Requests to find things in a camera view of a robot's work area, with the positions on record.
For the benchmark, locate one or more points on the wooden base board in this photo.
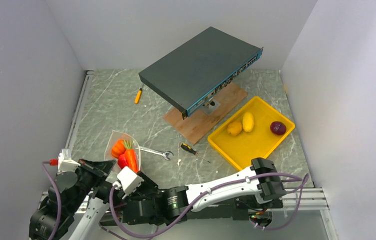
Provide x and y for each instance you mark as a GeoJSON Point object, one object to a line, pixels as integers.
{"type": "Point", "coordinates": [197, 125]}

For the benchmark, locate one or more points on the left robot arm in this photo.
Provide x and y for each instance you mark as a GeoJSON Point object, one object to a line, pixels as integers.
{"type": "Point", "coordinates": [75, 181]}

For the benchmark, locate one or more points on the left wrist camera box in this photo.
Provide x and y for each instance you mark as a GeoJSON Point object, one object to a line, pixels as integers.
{"type": "Point", "coordinates": [64, 162]}

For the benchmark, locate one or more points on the orange carrot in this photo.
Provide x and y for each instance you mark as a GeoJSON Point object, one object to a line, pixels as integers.
{"type": "Point", "coordinates": [130, 156]}

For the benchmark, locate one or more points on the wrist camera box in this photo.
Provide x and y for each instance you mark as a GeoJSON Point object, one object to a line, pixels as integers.
{"type": "Point", "coordinates": [64, 162]}
{"type": "Point", "coordinates": [127, 181]}

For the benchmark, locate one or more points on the purple onion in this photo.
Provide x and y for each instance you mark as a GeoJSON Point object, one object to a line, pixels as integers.
{"type": "Point", "coordinates": [278, 128]}

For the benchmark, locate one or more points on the red bell pepper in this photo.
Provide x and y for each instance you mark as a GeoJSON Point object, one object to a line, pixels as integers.
{"type": "Point", "coordinates": [122, 162]}

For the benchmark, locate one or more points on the dark network switch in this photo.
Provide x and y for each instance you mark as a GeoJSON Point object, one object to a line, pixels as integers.
{"type": "Point", "coordinates": [190, 75]}

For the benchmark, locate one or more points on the silver wrench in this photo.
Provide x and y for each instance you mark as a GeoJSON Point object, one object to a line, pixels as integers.
{"type": "Point", "coordinates": [165, 154]}

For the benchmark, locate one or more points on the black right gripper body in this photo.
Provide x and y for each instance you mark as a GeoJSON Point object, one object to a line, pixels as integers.
{"type": "Point", "coordinates": [147, 190]}

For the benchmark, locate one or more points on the black yellow screwdriver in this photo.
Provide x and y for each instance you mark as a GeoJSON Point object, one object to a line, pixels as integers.
{"type": "Point", "coordinates": [189, 149]}

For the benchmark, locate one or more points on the metal stand post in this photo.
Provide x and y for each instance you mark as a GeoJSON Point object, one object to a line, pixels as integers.
{"type": "Point", "coordinates": [209, 106]}

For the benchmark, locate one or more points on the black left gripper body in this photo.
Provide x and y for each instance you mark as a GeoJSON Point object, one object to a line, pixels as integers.
{"type": "Point", "coordinates": [89, 175]}

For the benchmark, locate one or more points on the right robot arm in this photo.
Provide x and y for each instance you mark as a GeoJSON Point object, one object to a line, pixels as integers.
{"type": "Point", "coordinates": [258, 180]}

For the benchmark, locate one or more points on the tan potato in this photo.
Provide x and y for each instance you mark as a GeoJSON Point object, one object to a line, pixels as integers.
{"type": "Point", "coordinates": [234, 128]}

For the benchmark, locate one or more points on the clear polka dot zip bag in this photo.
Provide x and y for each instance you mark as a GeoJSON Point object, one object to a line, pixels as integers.
{"type": "Point", "coordinates": [115, 136]}

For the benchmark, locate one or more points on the yellow plastic tray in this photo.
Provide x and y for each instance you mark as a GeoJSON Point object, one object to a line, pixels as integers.
{"type": "Point", "coordinates": [259, 143]}

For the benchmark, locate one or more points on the small orange pumpkin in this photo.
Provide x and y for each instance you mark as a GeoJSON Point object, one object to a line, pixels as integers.
{"type": "Point", "coordinates": [119, 148]}

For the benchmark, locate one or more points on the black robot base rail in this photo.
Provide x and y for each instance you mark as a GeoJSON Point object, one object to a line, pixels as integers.
{"type": "Point", "coordinates": [243, 208]}

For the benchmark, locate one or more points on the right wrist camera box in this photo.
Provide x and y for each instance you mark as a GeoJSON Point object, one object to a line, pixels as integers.
{"type": "Point", "coordinates": [127, 181]}

